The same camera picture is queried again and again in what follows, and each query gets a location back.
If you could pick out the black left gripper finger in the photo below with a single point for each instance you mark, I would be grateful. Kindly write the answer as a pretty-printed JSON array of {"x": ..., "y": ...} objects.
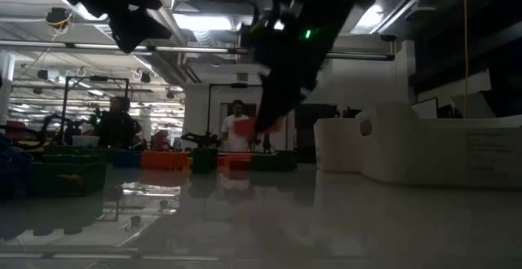
[{"x": 134, "y": 30}]

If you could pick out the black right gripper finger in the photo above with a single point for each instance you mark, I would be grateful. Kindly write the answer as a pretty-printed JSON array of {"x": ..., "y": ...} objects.
[
  {"x": 294, "y": 95},
  {"x": 269, "y": 106}
]

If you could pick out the orange-red long studded brick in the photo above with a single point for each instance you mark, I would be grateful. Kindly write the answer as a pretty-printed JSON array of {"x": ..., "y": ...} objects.
[{"x": 244, "y": 127}]

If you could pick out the green long studded brick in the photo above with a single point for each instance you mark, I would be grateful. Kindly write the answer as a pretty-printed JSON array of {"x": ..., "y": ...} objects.
[{"x": 273, "y": 161}]

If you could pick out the green small studded block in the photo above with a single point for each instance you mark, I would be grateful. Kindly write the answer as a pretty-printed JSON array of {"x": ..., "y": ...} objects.
[{"x": 204, "y": 161}]

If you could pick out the red long studded brick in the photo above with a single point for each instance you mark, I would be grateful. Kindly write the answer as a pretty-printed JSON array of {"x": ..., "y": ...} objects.
[{"x": 165, "y": 160}]

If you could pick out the blue small studded block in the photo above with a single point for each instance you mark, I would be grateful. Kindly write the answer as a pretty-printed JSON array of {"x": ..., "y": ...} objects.
[
  {"x": 126, "y": 159},
  {"x": 14, "y": 175}
]

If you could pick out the green bin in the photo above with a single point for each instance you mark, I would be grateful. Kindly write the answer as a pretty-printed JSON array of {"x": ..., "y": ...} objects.
[{"x": 67, "y": 179}]

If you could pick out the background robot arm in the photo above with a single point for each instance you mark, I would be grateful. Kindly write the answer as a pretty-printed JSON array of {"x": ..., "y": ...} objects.
[{"x": 200, "y": 138}]

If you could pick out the person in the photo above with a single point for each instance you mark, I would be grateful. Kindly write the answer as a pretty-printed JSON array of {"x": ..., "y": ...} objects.
[
  {"x": 116, "y": 126},
  {"x": 228, "y": 140}
]

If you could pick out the white plastic bin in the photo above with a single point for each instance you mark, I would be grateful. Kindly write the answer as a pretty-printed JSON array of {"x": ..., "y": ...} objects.
[
  {"x": 408, "y": 151},
  {"x": 334, "y": 146}
]

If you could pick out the white container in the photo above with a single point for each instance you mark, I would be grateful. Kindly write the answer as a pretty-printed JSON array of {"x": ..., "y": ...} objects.
[{"x": 85, "y": 141}]

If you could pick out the black frame station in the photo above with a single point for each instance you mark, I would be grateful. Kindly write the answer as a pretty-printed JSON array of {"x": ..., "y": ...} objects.
[
  {"x": 238, "y": 85},
  {"x": 98, "y": 78}
]

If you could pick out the horizontal metal rail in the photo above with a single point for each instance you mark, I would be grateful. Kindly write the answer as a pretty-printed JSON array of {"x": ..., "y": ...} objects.
[{"x": 183, "y": 49}]

